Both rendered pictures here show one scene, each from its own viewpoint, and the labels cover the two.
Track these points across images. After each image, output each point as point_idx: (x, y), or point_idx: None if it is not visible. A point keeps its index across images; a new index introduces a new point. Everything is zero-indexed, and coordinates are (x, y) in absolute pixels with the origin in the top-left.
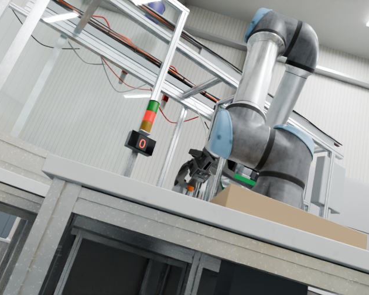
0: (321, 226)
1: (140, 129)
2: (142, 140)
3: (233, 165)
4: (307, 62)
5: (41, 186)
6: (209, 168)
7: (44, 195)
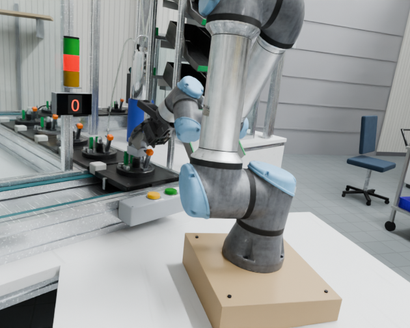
0: (305, 308)
1: (66, 85)
2: (73, 101)
3: (186, 71)
4: (289, 40)
5: None
6: (159, 80)
7: (6, 293)
